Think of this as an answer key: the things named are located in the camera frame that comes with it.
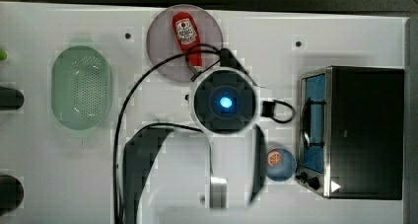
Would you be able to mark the black toaster oven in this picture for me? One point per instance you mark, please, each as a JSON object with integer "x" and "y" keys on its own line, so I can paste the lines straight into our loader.
{"x": 351, "y": 132}

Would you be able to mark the pink round plate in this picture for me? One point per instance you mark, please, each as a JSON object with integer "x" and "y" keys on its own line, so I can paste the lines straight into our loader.
{"x": 161, "y": 42}

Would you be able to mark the green perforated colander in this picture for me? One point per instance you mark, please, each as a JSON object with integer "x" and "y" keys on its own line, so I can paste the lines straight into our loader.
{"x": 80, "y": 87}

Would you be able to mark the red ketchup bottle toy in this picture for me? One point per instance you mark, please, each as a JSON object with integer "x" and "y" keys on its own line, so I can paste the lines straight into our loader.
{"x": 188, "y": 37}

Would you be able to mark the blue small bowl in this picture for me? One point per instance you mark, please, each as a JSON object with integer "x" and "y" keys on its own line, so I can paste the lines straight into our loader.
{"x": 285, "y": 170}

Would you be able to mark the orange slice toy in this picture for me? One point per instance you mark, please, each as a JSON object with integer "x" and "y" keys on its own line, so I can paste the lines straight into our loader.
{"x": 274, "y": 158}

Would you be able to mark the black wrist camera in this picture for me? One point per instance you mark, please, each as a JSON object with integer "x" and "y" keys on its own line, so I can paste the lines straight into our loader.
{"x": 268, "y": 108}

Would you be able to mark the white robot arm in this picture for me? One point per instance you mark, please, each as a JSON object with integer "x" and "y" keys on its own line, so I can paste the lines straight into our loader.
{"x": 214, "y": 163}

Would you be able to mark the green toy knob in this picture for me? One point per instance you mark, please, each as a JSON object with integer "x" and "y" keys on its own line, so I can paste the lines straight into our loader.
{"x": 3, "y": 54}

